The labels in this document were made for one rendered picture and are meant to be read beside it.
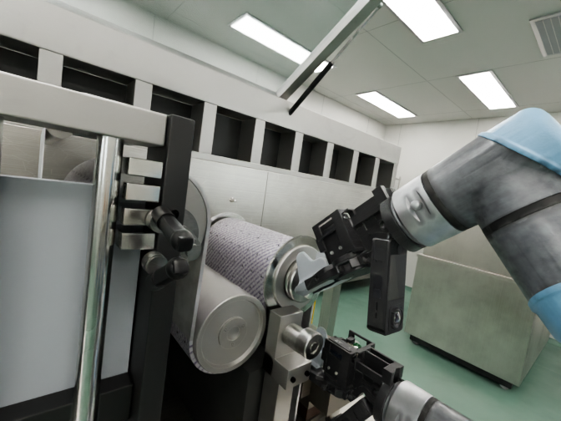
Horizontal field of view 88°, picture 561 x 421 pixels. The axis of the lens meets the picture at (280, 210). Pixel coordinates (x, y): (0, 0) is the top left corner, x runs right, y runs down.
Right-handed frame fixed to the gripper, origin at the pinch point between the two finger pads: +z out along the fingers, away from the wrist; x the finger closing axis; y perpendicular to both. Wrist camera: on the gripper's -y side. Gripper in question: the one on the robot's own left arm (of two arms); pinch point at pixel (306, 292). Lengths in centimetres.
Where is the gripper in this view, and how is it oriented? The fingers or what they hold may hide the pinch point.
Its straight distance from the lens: 48.1
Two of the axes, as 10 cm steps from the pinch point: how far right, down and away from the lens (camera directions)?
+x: -7.5, -0.6, -6.6
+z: -5.9, 5.1, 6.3
